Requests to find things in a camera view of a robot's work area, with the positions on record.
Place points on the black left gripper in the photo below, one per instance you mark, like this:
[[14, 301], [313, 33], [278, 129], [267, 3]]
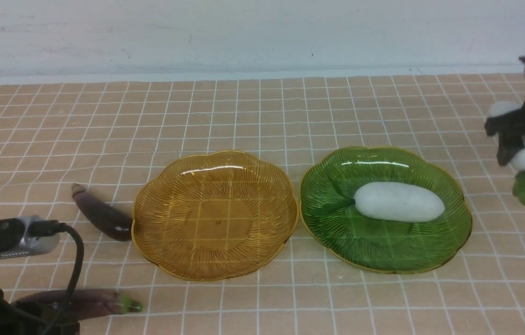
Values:
[[25, 318]]

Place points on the purple eggplant green stem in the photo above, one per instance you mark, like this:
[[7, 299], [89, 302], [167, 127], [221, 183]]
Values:
[[85, 303]]

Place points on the purple eggplant brown stem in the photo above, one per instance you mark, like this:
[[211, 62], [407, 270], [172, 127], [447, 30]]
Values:
[[110, 221]]

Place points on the orange checkered tablecloth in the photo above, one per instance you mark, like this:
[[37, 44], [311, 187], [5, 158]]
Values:
[[114, 137]]

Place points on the green glass plate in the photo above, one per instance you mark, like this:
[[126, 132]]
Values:
[[329, 214]]

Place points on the amber glass plate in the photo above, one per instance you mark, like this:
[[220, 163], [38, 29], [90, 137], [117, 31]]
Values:
[[214, 217]]

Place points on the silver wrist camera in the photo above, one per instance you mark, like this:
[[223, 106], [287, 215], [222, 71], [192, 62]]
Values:
[[28, 236]]

